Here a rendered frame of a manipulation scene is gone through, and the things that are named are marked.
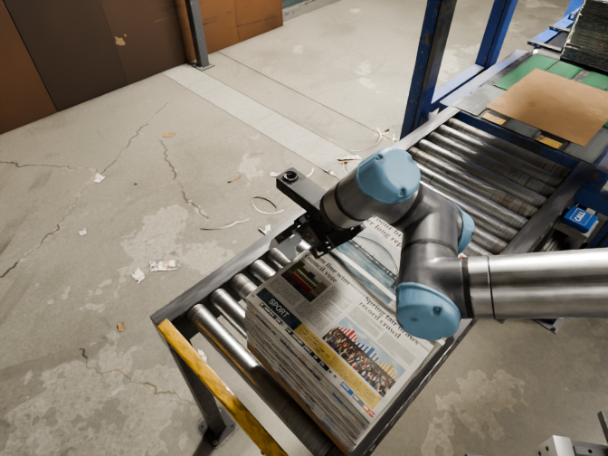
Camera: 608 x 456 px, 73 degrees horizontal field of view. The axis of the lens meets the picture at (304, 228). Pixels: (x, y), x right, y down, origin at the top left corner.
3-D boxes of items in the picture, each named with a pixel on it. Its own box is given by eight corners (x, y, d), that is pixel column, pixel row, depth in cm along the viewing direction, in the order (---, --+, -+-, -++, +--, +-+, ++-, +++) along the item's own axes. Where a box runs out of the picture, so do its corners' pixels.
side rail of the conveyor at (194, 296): (172, 353, 104) (160, 329, 95) (160, 339, 107) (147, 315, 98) (452, 136, 169) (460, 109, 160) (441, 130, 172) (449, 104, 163)
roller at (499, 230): (510, 251, 118) (517, 240, 114) (379, 176, 140) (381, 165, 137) (517, 242, 120) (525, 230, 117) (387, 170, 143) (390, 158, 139)
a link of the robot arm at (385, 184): (420, 210, 53) (366, 175, 51) (373, 233, 63) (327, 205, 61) (433, 164, 56) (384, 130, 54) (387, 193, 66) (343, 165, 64)
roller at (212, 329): (324, 470, 80) (326, 464, 76) (185, 320, 103) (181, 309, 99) (341, 451, 82) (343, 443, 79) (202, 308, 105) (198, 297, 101)
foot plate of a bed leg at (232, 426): (213, 454, 150) (213, 454, 149) (191, 425, 157) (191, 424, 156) (242, 427, 156) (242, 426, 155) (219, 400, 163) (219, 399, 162)
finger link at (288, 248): (275, 274, 80) (308, 253, 75) (258, 249, 80) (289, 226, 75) (283, 267, 82) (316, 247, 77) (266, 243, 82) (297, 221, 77)
